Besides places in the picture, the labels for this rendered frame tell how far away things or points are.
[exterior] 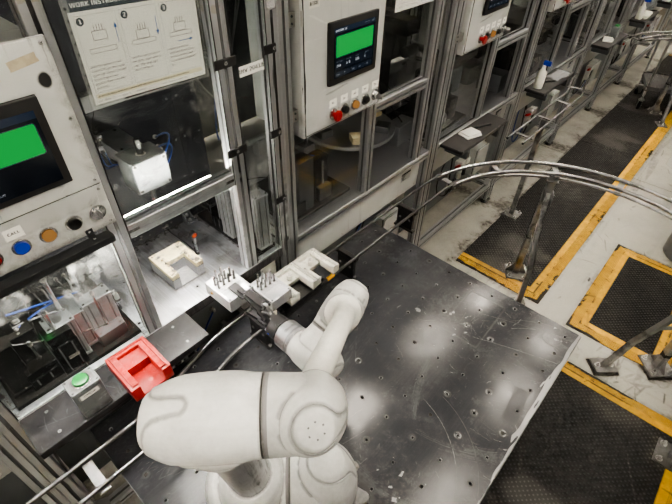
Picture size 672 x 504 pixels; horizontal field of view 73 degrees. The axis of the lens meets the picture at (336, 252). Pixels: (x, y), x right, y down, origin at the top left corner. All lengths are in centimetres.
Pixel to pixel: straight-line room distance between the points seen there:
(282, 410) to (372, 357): 108
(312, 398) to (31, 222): 80
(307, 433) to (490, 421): 110
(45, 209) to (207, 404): 68
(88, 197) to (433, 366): 126
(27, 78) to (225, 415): 76
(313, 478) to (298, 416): 59
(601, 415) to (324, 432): 220
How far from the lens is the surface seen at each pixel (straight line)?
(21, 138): 113
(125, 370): 149
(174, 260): 176
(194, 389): 74
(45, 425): 155
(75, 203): 125
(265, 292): 163
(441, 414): 168
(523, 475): 244
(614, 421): 278
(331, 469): 126
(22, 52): 111
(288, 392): 71
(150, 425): 76
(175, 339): 158
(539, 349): 196
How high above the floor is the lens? 212
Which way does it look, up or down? 42 degrees down
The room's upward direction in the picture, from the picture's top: 2 degrees clockwise
